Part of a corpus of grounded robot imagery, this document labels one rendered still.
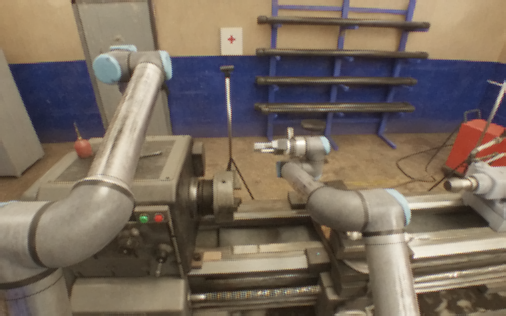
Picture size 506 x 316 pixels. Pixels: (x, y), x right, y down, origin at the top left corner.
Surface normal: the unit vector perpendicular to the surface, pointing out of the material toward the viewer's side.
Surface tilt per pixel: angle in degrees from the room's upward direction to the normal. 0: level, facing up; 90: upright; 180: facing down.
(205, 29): 90
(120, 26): 90
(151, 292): 32
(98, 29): 90
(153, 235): 90
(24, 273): 73
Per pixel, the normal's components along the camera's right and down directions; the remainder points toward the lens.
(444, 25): 0.07, 0.50
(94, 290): 0.04, -0.47
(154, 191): 0.05, -0.26
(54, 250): 0.36, 0.26
